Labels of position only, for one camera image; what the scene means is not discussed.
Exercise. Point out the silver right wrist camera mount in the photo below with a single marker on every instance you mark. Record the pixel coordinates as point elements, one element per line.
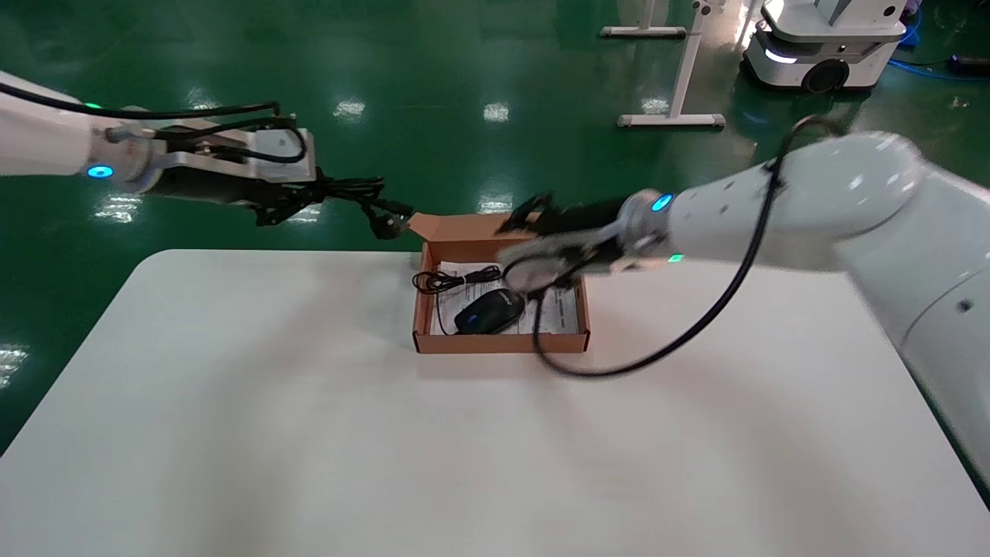
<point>541,255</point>

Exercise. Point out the brown cardboard box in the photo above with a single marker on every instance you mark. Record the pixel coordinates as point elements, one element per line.
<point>495,344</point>

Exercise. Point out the white printed instruction sheet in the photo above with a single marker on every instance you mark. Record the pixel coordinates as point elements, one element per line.
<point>561,317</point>

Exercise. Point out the black power adapter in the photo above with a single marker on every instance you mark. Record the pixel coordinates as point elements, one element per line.
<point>971,65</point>

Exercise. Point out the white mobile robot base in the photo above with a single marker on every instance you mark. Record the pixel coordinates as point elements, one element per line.
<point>824,39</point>

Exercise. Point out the white table leg stand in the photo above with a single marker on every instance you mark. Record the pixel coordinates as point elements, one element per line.
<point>673,121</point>
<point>643,32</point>

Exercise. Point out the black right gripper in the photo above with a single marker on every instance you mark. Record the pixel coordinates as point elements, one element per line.
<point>588,228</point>

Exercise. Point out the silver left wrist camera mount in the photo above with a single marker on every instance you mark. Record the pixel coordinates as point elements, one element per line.
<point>193,161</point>

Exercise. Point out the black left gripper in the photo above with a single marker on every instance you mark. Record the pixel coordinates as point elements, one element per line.
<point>209,188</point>

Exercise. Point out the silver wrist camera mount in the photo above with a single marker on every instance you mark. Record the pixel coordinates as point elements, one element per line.
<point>193,161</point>
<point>541,255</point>

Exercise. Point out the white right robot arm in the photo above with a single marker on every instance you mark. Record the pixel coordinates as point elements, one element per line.
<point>851,186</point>

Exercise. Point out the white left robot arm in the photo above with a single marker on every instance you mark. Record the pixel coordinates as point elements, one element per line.
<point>39,139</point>

